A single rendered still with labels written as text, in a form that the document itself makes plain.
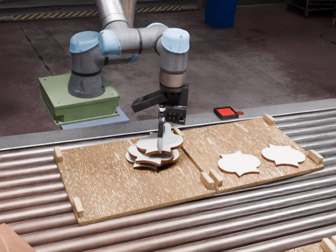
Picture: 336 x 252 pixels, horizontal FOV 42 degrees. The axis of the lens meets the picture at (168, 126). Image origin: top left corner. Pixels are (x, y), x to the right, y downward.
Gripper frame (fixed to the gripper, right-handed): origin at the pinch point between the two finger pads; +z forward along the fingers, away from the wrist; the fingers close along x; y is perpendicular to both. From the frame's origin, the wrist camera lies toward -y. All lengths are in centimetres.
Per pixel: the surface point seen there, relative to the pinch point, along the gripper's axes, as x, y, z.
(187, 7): 547, -2, 98
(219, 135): 21.2, 20.3, 8.1
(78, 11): 459, -147, 95
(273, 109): 51, 44, 10
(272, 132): 27.2, 40.4, 8.0
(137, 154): -3.6, -6.4, 3.5
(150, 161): -6.1, -2.1, 3.7
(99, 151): 2.7, -19.7, 8.0
